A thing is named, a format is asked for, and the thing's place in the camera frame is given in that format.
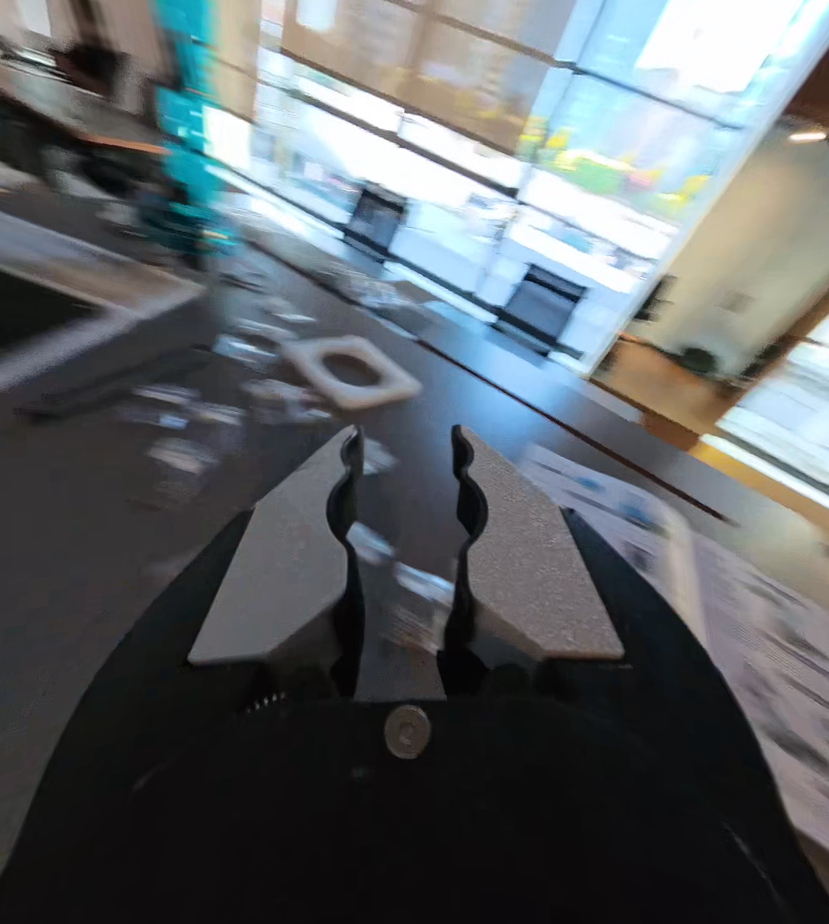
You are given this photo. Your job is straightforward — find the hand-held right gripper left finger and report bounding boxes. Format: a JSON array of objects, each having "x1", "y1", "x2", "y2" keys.
[{"x1": 187, "y1": 424, "x2": 366, "y2": 697}]

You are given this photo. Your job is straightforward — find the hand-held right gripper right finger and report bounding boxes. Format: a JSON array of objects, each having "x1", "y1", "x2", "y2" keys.
[{"x1": 436, "y1": 424, "x2": 626, "y2": 697}]

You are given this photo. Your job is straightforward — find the robot arm instruction booklet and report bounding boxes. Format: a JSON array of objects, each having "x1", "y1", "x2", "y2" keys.
[{"x1": 519, "y1": 442, "x2": 829, "y2": 889}]

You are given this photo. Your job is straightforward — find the blue toy robot arm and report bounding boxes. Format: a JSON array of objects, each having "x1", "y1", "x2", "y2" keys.
[{"x1": 151, "y1": 0, "x2": 242, "y2": 261}]

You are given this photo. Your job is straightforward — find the dark desk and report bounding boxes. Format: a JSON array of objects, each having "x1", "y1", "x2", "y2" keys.
[{"x1": 0, "y1": 144, "x2": 829, "y2": 924}]

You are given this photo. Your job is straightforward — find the scattered small clear screw bags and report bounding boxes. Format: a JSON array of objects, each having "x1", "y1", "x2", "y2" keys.
[{"x1": 118, "y1": 267, "x2": 459, "y2": 651}]

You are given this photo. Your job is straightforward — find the black mesh office chair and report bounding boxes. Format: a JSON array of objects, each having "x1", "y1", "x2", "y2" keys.
[
  {"x1": 345, "y1": 184, "x2": 408, "y2": 254},
  {"x1": 497, "y1": 263, "x2": 588, "y2": 344}
]

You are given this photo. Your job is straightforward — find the tall white cabinet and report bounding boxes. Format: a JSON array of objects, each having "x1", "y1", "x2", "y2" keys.
[{"x1": 602, "y1": 123, "x2": 829, "y2": 376}]

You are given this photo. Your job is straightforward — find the beige roller blind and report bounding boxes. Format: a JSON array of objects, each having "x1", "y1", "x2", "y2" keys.
[{"x1": 281, "y1": 0, "x2": 588, "y2": 156}]

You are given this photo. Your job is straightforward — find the white square foam frame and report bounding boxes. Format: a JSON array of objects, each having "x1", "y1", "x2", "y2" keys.
[{"x1": 281, "y1": 334, "x2": 424, "y2": 412}]

